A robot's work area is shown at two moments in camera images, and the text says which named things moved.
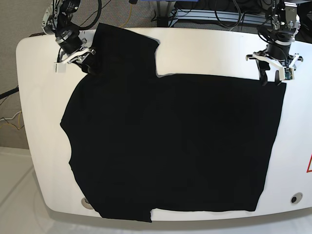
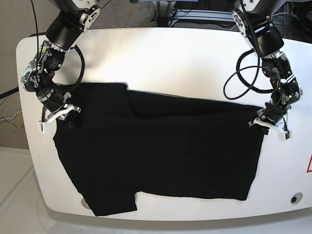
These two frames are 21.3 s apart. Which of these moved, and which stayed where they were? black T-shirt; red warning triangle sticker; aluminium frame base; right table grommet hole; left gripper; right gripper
Moved: black T-shirt; right gripper; left gripper
Stayed: red warning triangle sticker; aluminium frame base; right table grommet hole
